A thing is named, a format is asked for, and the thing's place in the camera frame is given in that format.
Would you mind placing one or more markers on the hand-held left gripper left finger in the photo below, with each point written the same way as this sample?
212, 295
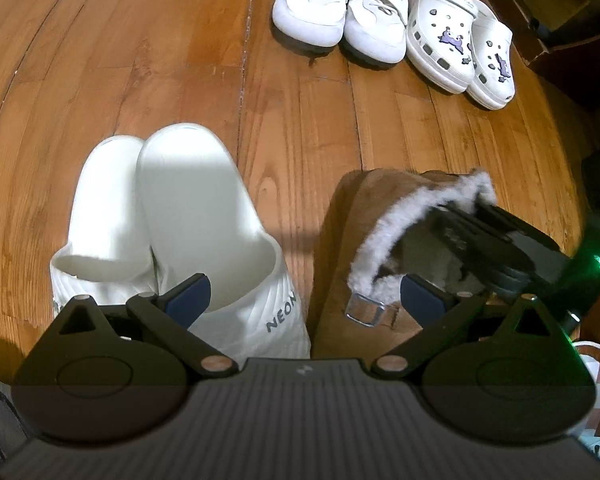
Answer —
187, 302

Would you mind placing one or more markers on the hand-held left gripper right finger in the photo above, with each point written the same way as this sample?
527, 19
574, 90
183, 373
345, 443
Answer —
422, 302

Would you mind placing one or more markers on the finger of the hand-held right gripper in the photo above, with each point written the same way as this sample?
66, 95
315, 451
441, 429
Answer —
460, 232

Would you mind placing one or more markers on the brown fur-lined slipper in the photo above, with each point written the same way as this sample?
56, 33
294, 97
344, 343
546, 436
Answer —
350, 240

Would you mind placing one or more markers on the cream ribbed slide sandal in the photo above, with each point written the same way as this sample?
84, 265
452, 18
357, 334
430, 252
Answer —
195, 200
105, 200

